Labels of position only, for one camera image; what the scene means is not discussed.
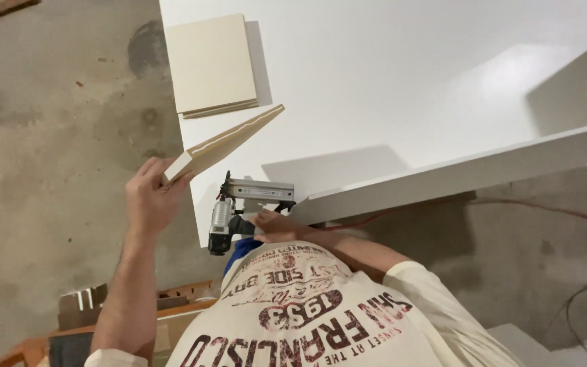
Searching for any person's right hand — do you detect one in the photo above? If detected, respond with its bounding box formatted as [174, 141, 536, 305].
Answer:
[250, 210, 318, 244]

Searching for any white panel with brown edge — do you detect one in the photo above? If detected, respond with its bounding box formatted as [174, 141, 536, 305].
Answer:
[525, 33, 587, 137]

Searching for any white step block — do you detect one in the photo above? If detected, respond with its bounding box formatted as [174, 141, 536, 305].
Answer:
[486, 323, 587, 367]

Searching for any red air hose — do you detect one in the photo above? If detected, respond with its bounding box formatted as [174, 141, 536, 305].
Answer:
[324, 187, 587, 230]

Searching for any white printed t-shirt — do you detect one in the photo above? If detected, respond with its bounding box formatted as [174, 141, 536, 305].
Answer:
[85, 240, 524, 367]

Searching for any blue cloth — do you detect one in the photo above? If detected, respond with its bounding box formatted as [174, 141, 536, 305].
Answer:
[224, 237, 265, 277]

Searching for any person's left hand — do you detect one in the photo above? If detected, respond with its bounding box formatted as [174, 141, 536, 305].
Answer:
[125, 156, 195, 233]

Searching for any long white panel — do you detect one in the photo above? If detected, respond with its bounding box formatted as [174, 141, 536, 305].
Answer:
[288, 118, 587, 225]

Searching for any cream square board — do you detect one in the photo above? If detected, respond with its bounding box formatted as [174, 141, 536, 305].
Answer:
[164, 13, 259, 115]
[181, 100, 260, 120]

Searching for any silver black nail gun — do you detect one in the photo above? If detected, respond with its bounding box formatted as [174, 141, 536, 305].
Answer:
[208, 170, 297, 257]

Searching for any cream wooden board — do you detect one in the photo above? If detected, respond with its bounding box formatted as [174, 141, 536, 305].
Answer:
[163, 104, 285, 185]

